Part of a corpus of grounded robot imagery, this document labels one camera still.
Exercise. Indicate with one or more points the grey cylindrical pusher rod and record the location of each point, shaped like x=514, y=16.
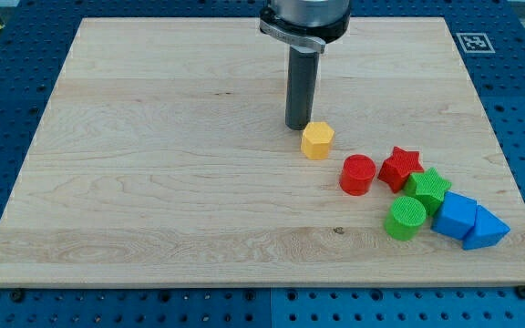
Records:
x=301, y=78

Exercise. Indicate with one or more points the yellow hexagon block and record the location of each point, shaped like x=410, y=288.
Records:
x=317, y=140

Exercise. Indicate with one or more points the red cylinder block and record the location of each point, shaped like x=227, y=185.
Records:
x=357, y=174

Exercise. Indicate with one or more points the red star block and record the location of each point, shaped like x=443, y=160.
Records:
x=396, y=169

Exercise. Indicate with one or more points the wooden board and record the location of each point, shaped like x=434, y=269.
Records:
x=162, y=160

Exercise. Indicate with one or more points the white fiducial marker tag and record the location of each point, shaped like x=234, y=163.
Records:
x=475, y=43

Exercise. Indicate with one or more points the green star block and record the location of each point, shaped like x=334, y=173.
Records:
x=428, y=187

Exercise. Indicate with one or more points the green cylinder block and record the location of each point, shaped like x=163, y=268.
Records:
x=405, y=218

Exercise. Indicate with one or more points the blue cube block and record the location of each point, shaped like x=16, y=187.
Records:
x=456, y=216

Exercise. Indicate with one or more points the blue triangle block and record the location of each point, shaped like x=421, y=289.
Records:
x=488, y=230

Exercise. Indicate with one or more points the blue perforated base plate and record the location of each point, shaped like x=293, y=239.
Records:
x=33, y=46

